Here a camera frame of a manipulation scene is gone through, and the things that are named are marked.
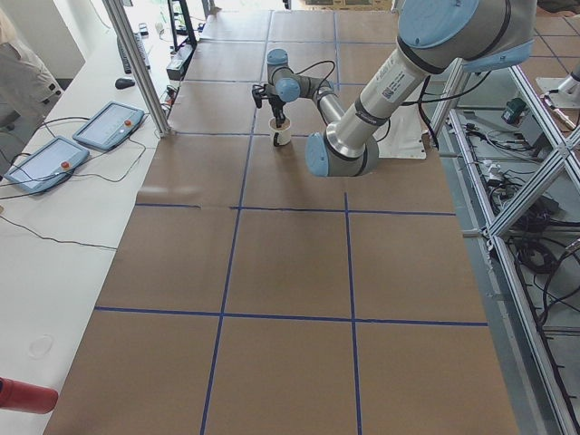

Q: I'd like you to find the green power box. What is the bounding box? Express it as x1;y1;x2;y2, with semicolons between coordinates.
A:
502;97;527;125

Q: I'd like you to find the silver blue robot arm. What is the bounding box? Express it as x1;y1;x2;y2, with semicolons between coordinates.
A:
265;1;537;177

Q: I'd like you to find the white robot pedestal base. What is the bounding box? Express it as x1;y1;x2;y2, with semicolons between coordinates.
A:
374;107;427;160

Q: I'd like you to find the person in beige clothes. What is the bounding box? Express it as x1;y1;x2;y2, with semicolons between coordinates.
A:
0;8;64;150

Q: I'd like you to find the red cylinder bottle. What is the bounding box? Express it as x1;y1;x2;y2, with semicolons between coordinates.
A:
1;378;59;414

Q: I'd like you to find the black computer mouse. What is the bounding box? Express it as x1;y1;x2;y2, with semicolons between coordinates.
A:
114;77;135;90

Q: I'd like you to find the near blue teach pendant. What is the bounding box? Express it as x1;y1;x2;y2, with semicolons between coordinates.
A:
5;136;90;194

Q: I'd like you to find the far blue teach pendant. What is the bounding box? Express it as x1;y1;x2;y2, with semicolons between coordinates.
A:
72;101;145;151

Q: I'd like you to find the blue teach pendant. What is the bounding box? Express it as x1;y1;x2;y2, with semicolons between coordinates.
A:
5;136;90;194
72;101;145;151

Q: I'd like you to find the black keyboard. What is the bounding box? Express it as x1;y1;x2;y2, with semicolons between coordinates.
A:
116;31;151;76

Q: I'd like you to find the white smiley mug black handle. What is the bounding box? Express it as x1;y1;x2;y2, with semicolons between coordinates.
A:
269;118;292;147

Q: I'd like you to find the aluminium frame post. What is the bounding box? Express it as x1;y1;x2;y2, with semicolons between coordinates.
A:
102;0;172;137

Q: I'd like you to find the aluminium lattice frame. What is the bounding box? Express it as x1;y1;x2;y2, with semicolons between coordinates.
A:
430;57;579;434

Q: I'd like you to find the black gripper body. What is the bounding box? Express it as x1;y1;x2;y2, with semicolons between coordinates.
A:
268;94;284;113

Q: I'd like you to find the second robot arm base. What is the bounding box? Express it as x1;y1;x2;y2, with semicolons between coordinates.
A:
536;64;579;110

